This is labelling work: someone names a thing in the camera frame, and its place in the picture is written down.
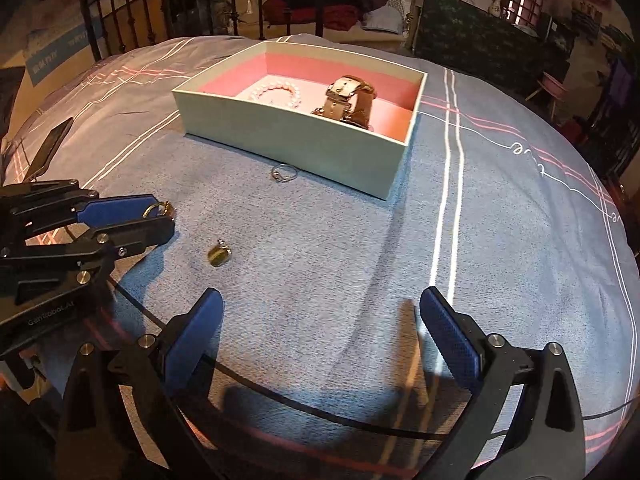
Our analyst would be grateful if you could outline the chunky gold ring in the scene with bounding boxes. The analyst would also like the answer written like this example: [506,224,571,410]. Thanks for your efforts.
[141,199,177,221]

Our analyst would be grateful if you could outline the white pearl bracelet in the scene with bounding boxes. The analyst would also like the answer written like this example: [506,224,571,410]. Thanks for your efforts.
[246,81,305,110]

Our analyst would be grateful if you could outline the pale green jewelry box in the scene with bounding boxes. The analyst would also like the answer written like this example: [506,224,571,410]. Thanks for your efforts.
[172,41,427,200]

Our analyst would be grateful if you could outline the black smartphone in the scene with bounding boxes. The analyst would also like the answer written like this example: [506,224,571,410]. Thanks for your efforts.
[23,117,74,182]

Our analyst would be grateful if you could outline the small gold pendant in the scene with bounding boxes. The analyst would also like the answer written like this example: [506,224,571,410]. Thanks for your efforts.
[206,240,232,268]

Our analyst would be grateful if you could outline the grey striped bed cover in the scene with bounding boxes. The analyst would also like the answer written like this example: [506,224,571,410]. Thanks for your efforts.
[1,36,639,479]

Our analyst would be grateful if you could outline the pink stool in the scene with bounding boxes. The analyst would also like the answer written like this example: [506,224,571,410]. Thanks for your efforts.
[525,72,567,122]

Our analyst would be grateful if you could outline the green floral covered table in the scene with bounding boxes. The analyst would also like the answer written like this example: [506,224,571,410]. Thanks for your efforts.
[414,0,542,96]

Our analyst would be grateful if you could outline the red blanket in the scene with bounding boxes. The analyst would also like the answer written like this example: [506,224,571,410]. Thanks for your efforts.
[262,0,361,32]

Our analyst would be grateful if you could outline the white hanging swing bed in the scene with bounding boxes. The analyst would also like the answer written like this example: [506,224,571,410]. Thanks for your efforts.
[235,0,409,44]

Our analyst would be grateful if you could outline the light blue pillow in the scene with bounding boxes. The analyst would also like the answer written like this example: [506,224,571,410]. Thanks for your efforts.
[361,6,405,35]

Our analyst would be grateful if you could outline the black cable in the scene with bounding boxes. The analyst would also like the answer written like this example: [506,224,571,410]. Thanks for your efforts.
[106,274,626,443]

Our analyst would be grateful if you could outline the small silver ring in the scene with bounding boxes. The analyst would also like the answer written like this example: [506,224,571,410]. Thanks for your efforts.
[269,161,301,184]

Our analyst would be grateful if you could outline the black iron bed frame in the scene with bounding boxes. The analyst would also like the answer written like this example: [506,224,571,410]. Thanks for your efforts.
[78,0,330,63]

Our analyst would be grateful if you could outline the gold leather strap watch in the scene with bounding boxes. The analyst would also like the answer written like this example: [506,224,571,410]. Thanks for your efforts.
[312,75,378,130]

